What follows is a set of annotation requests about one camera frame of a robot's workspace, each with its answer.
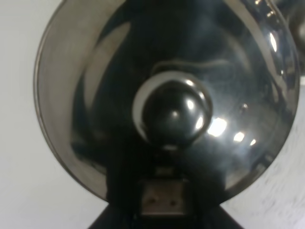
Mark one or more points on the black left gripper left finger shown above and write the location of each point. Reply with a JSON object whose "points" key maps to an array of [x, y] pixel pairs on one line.
{"points": [[129, 191]]}

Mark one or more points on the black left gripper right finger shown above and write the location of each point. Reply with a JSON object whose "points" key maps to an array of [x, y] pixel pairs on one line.
{"points": [[215, 176]]}

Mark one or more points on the far stainless steel teacup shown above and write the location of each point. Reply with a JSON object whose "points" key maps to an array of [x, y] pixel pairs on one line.
{"points": [[294, 13]]}

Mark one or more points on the stainless steel teapot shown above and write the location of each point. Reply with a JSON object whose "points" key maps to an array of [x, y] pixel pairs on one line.
{"points": [[160, 75]]}

